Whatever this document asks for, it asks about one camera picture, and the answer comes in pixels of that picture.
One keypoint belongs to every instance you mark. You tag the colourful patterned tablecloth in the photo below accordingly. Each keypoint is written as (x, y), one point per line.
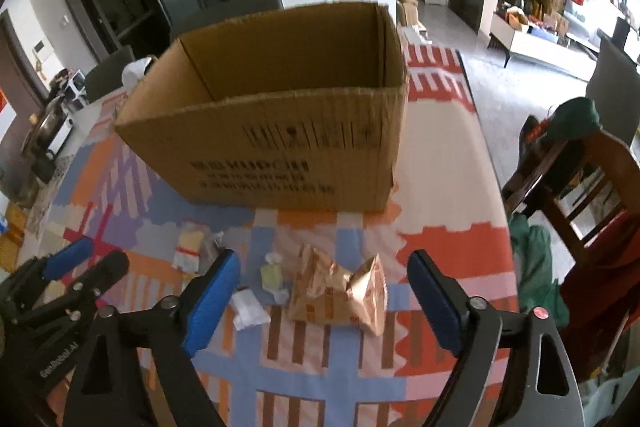
(445, 200)

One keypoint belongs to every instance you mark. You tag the green cloth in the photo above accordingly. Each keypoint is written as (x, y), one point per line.
(532, 255)

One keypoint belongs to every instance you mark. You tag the wooden chair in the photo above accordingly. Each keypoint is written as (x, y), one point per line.
(588, 191)

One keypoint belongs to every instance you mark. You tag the electric cooking pot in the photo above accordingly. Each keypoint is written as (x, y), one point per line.
(50, 130)

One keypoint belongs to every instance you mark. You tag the white low tv cabinet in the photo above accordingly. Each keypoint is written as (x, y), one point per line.
(521, 44)

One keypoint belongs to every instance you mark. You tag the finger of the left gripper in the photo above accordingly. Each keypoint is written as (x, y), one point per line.
(100, 274)
(54, 266)

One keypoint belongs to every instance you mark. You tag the brown cardboard box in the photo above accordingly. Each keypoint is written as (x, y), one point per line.
(299, 108)

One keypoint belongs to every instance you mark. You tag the white snack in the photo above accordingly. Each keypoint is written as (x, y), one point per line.
(248, 311)

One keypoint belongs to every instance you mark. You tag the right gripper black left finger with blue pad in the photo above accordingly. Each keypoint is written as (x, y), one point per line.
(107, 388)

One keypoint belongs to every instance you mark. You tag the white red striped packet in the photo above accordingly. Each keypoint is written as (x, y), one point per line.
(187, 251)

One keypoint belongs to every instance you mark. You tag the pale green candy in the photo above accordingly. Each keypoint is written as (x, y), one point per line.
(273, 280)

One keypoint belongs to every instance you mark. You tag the floral tissue pouch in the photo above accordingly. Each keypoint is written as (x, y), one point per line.
(135, 71)

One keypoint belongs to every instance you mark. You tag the brown paper snack bag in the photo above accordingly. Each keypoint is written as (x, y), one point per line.
(326, 293)

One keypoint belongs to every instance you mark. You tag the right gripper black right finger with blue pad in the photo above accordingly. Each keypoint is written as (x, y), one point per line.
(539, 386)

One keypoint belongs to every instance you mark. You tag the grey side chair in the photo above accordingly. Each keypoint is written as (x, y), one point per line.
(614, 90)

